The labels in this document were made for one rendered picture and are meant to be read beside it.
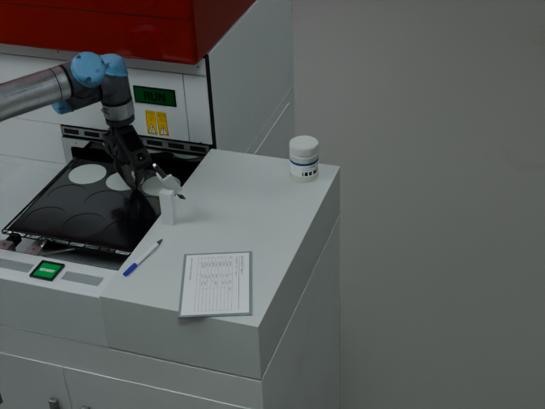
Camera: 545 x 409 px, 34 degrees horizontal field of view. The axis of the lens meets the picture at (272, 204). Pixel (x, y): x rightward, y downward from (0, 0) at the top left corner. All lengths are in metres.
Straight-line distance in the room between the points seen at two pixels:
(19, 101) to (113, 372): 0.62
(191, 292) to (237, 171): 0.48
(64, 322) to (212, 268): 0.34
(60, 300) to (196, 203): 0.41
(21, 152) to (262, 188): 0.81
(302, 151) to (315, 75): 2.83
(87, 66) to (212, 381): 0.73
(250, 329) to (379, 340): 1.43
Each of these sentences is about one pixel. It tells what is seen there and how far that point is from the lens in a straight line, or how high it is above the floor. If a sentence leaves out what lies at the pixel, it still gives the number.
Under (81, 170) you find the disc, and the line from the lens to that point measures 2.43.
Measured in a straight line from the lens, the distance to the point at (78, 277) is 1.94.
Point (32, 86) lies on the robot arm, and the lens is 1.95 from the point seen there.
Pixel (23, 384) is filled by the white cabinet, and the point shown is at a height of 0.64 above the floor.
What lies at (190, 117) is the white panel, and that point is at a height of 1.05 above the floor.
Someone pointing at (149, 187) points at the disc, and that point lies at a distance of 2.31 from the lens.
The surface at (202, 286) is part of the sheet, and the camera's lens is 1.85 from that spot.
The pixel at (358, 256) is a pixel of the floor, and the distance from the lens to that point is 3.51.
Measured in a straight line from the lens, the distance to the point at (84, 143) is 2.49.
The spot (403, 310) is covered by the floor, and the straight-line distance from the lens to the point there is 3.27.
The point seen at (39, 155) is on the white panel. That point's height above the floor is 0.86.
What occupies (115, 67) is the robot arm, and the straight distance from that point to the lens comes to 2.12.
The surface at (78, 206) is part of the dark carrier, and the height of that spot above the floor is 0.90.
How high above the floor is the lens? 2.12
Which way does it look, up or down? 34 degrees down
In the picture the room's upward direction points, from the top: 3 degrees counter-clockwise
